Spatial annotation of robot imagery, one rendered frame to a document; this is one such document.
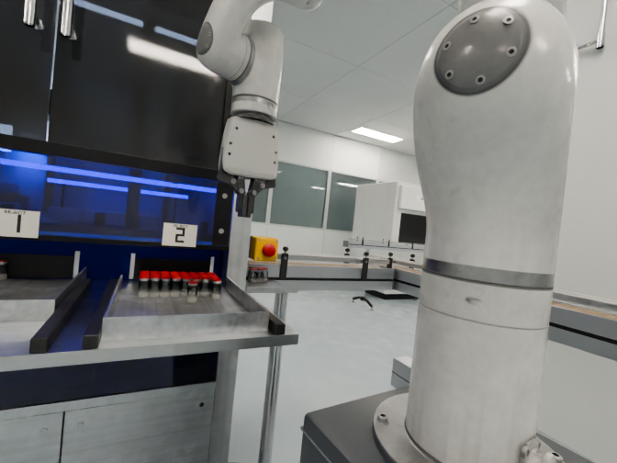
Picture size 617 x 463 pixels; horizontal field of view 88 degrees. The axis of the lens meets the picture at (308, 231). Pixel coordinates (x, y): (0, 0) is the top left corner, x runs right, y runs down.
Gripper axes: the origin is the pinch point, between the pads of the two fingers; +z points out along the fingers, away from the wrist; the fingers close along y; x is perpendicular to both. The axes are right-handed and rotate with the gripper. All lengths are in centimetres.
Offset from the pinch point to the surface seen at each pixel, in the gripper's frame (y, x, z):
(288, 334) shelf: -8.9, 5.3, 22.4
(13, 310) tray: 33.2, -8.7, 20.7
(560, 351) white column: -144, -9, 44
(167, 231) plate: 10.2, -34.6, 7.7
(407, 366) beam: -85, -36, 56
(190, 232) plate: 4.4, -34.6, 7.7
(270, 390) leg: -31, -49, 65
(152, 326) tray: 13.4, 2.5, 20.6
